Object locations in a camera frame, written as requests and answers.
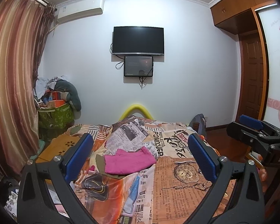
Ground bamboo lap desk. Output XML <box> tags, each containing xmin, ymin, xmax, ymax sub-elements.
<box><xmin>36</xmin><ymin>135</ymin><xmax>80</xmax><ymax>163</ymax></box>

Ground brown wooden door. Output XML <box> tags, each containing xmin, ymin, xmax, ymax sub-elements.
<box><xmin>236</xmin><ymin>30</ymin><xmax>266</xmax><ymax>122</ymax></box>

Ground grey blue backpack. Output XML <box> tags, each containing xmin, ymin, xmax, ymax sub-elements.
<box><xmin>189</xmin><ymin>114</ymin><xmax>207</xmax><ymax>140</ymax></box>

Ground wooden overhead cabinet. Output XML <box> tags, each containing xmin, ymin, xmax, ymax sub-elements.
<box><xmin>211</xmin><ymin>0</ymin><xmax>276</xmax><ymax>35</ymax></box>

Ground black wall television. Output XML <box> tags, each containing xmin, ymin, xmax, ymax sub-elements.
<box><xmin>112</xmin><ymin>26</ymin><xmax>164</xmax><ymax>56</ymax></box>

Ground pink striped curtain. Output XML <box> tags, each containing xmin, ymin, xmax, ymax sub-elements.
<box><xmin>0</xmin><ymin>0</ymin><xmax>55</xmax><ymax>177</ymax></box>

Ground olive green shorts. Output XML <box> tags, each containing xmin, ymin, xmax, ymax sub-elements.
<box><xmin>95</xmin><ymin>154</ymin><xmax>126</xmax><ymax>180</ymax></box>

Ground pink pants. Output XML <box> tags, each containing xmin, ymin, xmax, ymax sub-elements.
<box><xmin>104</xmin><ymin>147</ymin><xmax>156</xmax><ymax>175</ymax></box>

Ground white air conditioner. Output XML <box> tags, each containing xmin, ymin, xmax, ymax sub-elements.
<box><xmin>57</xmin><ymin>0</ymin><xmax>104</xmax><ymax>24</ymax></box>

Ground yellow curved foam headrest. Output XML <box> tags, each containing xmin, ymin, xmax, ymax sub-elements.
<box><xmin>119</xmin><ymin>104</ymin><xmax>153</xmax><ymax>120</ymax></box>

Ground right hand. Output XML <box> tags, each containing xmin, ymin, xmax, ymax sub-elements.
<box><xmin>259</xmin><ymin>167</ymin><xmax>267</xmax><ymax>182</ymax></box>

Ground newspaper print bed cover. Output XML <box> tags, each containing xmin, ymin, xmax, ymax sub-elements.
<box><xmin>66</xmin><ymin>116</ymin><xmax>212</xmax><ymax>223</ymax></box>

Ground green fabric storage bin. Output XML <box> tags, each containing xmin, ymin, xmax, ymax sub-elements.
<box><xmin>37</xmin><ymin>103</ymin><xmax>74</xmax><ymax>142</ymax></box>

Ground small black wall monitor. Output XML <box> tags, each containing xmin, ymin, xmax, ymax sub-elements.
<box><xmin>124</xmin><ymin>55</ymin><xmax>154</xmax><ymax>77</ymax></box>

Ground white wardrobe sliding door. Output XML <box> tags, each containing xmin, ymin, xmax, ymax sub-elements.
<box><xmin>259</xmin><ymin>6</ymin><xmax>280</xmax><ymax>128</ymax></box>

